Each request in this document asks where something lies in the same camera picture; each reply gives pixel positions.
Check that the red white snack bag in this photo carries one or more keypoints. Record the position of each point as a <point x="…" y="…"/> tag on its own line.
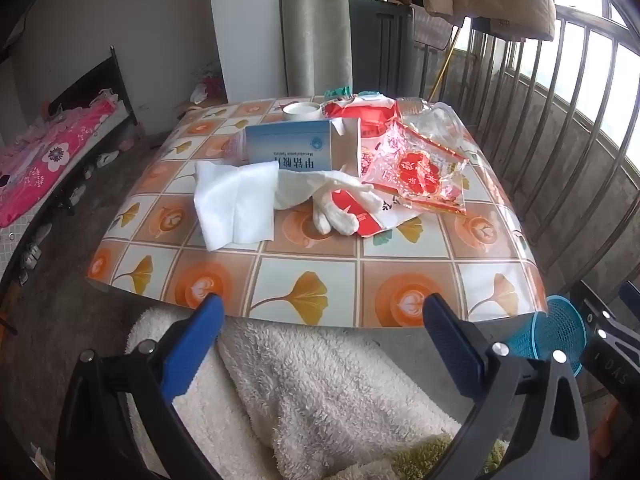
<point x="370" y="115"/>

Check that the clear red-print cracker wrapper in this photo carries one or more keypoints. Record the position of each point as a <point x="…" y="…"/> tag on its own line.
<point x="420" y="170"/>

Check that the pink white bundle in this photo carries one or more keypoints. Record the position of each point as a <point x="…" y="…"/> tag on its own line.
<point x="207" y="85"/>

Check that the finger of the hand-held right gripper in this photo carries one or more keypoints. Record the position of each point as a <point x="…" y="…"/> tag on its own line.
<point x="631" y="297"/>
<point x="600" y="317"/>

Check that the white tape roll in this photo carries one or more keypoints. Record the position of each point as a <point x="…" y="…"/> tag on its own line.
<point x="300" y="110"/>

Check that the white fleece garment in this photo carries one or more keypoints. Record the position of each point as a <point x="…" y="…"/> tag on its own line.
<point x="310" y="385"/>

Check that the white paper tissue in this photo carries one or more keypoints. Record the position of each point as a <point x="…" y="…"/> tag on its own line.
<point x="235" y="205"/>

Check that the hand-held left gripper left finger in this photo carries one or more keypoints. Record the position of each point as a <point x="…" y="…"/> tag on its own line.
<point x="200" y="330"/>

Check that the pale woven bag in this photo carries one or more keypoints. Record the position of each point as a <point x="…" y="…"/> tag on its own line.
<point x="434" y="32"/>

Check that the patterned orange tablecloth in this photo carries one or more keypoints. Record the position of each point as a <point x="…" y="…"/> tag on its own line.
<point x="310" y="285"/>

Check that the grey curtain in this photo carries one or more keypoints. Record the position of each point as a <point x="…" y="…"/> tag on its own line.
<point x="315" y="25"/>

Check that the white shoe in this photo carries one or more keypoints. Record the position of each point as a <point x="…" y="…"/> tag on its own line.
<point x="76" y="194"/>
<point x="30" y="255"/>
<point x="108" y="158"/>

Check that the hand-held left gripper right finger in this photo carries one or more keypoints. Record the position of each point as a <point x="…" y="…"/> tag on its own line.
<point x="450" y="340"/>

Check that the white cotton glove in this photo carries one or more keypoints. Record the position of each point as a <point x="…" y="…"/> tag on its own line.
<point x="300" y="187"/>

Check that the blue white medicine box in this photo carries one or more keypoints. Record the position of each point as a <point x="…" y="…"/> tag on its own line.
<point x="290" y="147"/>

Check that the metal balcony railing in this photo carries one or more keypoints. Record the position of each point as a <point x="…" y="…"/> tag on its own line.
<point x="565" y="110"/>

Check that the pink patterned bag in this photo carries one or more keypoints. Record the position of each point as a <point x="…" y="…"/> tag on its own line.
<point x="50" y="160"/>

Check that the blue plastic mesh basket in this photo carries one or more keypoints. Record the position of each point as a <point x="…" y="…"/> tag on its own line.
<point x="555" y="330"/>

